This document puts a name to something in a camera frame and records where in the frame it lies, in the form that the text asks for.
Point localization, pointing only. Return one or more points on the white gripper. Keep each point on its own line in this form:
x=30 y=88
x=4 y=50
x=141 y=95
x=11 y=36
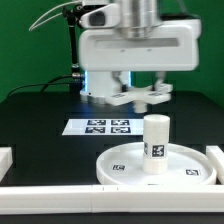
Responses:
x=172 y=46

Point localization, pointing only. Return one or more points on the white left fence block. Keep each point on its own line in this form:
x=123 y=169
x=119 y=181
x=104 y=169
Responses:
x=5 y=161

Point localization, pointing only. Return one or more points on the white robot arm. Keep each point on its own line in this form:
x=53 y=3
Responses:
x=125 y=36

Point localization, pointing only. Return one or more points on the white marker sheet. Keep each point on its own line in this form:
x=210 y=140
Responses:
x=75 y=127

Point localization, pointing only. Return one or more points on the white front fence rail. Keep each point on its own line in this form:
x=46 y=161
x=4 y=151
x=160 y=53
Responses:
x=105 y=198

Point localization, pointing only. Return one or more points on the white fence block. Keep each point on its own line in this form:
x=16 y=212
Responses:
x=5 y=161
x=216 y=156

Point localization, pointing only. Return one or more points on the white right fence block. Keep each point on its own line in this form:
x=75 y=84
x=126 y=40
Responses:
x=216 y=156

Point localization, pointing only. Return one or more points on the black camera stand pole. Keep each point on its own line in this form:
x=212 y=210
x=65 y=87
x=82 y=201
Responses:
x=73 y=19

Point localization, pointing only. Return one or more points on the white round table top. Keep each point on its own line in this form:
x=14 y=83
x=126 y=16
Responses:
x=123 y=164

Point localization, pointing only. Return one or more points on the white cross-shaped table base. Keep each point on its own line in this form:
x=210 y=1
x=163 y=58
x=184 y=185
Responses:
x=141 y=97

